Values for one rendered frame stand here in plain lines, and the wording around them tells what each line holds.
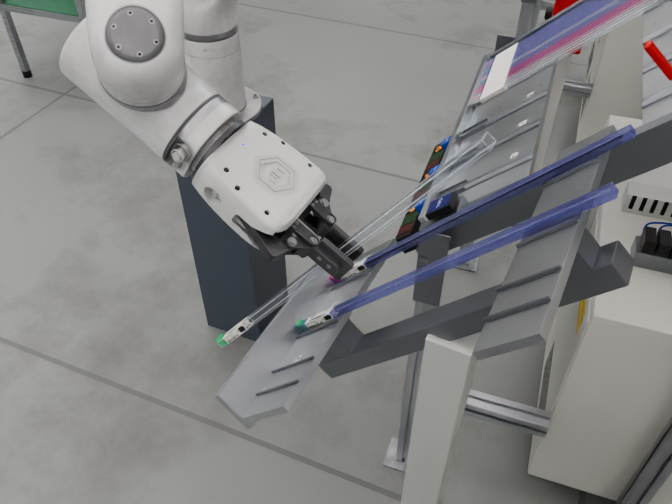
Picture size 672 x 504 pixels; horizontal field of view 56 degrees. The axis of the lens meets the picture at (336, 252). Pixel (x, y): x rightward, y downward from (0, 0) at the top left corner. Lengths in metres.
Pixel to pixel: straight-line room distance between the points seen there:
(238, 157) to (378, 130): 2.13
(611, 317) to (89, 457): 1.25
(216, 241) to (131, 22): 1.13
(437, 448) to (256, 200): 0.53
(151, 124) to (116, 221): 1.76
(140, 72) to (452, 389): 0.55
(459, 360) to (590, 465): 0.79
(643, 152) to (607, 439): 0.69
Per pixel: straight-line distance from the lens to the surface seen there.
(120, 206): 2.43
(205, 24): 1.35
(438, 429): 0.94
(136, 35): 0.56
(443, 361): 0.82
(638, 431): 1.44
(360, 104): 2.89
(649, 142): 0.98
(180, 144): 0.61
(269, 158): 0.62
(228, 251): 1.65
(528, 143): 1.16
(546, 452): 1.54
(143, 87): 0.56
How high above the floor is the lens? 1.45
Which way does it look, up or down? 43 degrees down
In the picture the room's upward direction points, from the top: straight up
